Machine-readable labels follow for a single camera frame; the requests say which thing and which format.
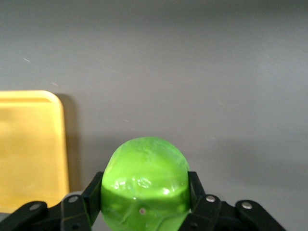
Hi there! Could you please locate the yellow rectangular tray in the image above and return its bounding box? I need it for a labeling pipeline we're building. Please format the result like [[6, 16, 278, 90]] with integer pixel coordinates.
[[0, 90, 71, 214]]

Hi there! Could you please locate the green apple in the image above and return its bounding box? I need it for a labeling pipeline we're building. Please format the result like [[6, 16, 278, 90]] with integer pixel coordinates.
[[100, 136, 190, 231]]

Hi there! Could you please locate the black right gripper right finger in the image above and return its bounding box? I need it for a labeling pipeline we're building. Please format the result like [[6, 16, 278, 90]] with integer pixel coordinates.
[[184, 170, 222, 231]]

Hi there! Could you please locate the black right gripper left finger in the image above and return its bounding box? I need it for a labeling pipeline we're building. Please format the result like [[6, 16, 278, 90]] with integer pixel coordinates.
[[61, 171, 105, 231]]

